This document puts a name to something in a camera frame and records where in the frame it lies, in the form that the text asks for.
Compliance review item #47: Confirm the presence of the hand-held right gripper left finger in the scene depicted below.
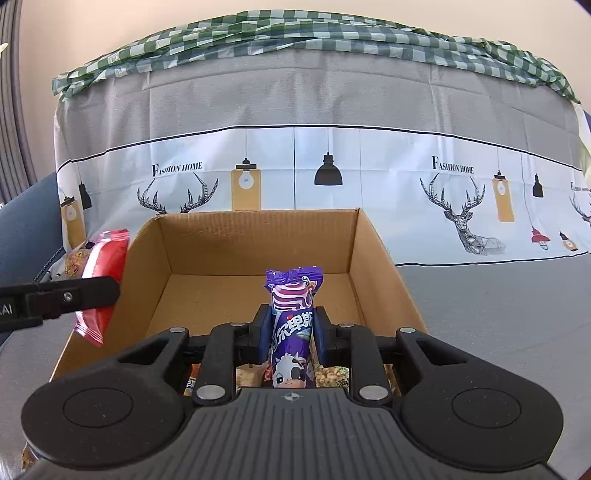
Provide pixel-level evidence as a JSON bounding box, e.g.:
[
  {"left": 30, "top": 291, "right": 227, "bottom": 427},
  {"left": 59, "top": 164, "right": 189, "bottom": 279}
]
[{"left": 117, "top": 305, "right": 273, "bottom": 408}]

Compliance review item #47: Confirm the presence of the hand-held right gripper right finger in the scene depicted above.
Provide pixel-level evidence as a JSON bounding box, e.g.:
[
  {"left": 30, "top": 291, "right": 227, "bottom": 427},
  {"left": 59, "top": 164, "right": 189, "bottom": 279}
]
[{"left": 314, "top": 306, "right": 467, "bottom": 403}]

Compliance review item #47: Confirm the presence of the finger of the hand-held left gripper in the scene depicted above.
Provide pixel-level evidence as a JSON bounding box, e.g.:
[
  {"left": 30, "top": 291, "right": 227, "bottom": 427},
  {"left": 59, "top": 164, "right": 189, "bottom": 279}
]
[{"left": 25, "top": 275, "right": 122, "bottom": 325}]

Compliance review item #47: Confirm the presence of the purple snack packet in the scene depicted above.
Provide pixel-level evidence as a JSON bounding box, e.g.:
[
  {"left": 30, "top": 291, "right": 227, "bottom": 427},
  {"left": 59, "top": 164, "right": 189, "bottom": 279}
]
[{"left": 264, "top": 265, "right": 325, "bottom": 391}]

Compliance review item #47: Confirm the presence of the round nut cake packet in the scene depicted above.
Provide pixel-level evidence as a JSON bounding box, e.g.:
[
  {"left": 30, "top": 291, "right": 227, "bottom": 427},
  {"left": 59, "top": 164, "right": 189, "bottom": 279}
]
[{"left": 314, "top": 364, "right": 354, "bottom": 391}]

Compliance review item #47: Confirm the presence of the red snack packet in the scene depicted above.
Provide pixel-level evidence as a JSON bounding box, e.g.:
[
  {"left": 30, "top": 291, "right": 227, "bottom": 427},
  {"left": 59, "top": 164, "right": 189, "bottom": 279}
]
[{"left": 74, "top": 229, "right": 131, "bottom": 347}]

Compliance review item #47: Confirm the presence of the cardboard box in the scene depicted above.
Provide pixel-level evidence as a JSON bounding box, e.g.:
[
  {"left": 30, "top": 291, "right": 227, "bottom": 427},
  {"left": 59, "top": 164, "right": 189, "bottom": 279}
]
[{"left": 48, "top": 208, "right": 430, "bottom": 398}]

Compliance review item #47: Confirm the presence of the clear bag of orange crackers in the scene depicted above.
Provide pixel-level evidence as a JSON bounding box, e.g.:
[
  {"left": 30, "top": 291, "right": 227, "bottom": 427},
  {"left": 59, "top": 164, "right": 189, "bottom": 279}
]
[{"left": 62, "top": 240, "right": 100, "bottom": 280}]

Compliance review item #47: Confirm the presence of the blue sofa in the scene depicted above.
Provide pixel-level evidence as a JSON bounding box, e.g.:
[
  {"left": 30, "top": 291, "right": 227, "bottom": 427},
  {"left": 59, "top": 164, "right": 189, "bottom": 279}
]
[{"left": 0, "top": 173, "right": 65, "bottom": 352}]

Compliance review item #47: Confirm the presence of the grey curtain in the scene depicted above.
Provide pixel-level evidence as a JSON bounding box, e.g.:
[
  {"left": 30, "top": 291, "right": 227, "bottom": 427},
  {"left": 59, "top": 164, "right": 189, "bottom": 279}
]
[{"left": 0, "top": 0, "right": 40, "bottom": 206}]

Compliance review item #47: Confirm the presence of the green checked cloth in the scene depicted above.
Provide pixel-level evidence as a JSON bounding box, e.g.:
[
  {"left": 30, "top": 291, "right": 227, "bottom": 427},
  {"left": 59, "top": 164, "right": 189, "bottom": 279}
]
[{"left": 52, "top": 10, "right": 581, "bottom": 104}]

